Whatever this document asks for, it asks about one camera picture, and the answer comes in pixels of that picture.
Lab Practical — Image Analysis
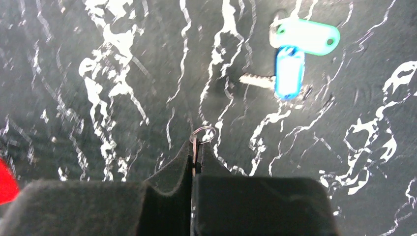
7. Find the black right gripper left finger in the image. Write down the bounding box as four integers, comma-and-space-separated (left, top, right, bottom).
0, 142, 192, 236

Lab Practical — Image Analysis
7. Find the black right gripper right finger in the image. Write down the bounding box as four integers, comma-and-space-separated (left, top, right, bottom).
195, 142, 339, 236

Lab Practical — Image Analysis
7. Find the blue tagged key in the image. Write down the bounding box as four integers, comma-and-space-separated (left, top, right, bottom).
239, 46, 305, 100

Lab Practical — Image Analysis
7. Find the red handled spiked keyring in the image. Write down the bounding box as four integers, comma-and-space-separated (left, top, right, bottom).
0, 159, 20, 205

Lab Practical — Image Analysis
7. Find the green tagged key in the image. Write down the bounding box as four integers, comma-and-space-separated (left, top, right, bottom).
269, 18, 341, 56

